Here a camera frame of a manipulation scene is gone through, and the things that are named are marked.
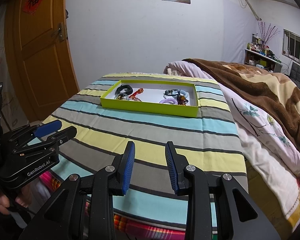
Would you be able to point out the orange wooden door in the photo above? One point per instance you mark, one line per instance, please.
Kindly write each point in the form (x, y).
(40, 67)

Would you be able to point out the barred window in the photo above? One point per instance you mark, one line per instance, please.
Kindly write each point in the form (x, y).
(291, 45)

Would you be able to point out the black smart band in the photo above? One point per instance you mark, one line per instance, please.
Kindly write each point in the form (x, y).
(124, 89)

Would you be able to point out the lime green tray box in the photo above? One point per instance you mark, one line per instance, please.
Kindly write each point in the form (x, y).
(148, 96)

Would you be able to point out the brown beige fleece blanket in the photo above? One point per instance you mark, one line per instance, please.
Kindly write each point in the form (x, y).
(275, 93)

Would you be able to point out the black elastic teal bead tie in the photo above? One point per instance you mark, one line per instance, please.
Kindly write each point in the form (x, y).
(172, 92)

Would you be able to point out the brass door latch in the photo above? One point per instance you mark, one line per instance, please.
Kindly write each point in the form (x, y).
(60, 33)

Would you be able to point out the purple branch bouquet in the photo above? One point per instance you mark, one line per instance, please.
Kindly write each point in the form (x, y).
(267, 31)

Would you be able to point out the colourful plaid blanket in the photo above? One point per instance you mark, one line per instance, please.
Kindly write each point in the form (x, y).
(123, 224)

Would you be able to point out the black padded chair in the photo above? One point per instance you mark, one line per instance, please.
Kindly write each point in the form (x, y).
(295, 74)

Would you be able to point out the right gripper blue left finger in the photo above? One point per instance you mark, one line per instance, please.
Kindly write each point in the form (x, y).
(115, 179)

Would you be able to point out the black gold chain charm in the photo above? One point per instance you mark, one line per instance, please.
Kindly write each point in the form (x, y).
(121, 97)

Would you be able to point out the grey hair elastic with flower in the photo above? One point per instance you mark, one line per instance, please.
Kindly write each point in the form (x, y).
(127, 97)

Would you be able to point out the striped pastel cloth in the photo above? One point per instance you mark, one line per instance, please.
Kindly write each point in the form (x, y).
(209, 141)

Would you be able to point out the cluttered white shelf desk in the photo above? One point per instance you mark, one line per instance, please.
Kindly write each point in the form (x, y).
(259, 55)

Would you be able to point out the pink floral quilt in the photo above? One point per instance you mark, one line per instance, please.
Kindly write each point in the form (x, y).
(273, 162)

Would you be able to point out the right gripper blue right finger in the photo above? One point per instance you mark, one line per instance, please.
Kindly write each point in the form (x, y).
(185, 178)

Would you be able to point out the person left hand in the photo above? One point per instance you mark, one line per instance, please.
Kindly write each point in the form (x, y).
(24, 200)

